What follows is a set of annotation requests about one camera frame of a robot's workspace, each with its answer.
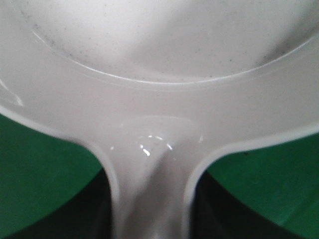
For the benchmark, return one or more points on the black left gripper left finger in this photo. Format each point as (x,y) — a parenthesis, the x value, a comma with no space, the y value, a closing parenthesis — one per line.
(54,202)

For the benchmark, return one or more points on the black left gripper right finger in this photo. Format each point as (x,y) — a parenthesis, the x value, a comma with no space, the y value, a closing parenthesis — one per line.
(263,206)

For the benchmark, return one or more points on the pink plastic dustpan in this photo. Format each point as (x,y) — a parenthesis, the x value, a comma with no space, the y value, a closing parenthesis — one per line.
(158,90)

